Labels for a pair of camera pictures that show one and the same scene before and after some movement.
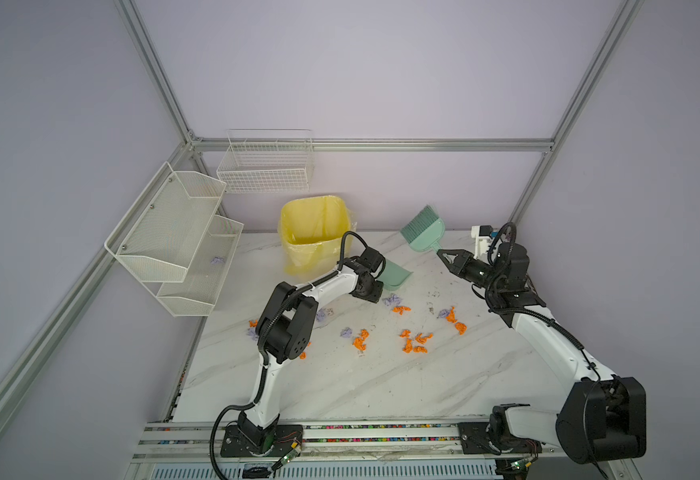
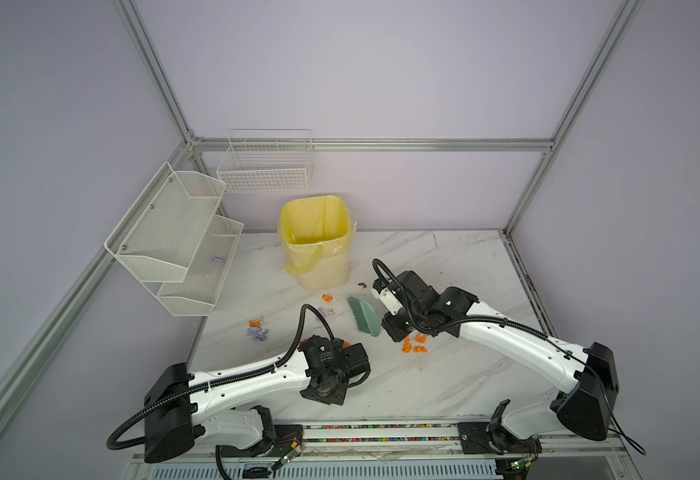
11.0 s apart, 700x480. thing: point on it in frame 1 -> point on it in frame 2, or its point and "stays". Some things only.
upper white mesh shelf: [158, 237] stays
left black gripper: [376, 295] -> [337, 398]
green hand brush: [425, 230] -> [365, 317]
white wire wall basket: [268, 161] stays
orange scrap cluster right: [420, 338] stays
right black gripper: [460, 262] -> [391, 333]
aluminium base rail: [390, 451] stays
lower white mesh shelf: [196, 296] stays
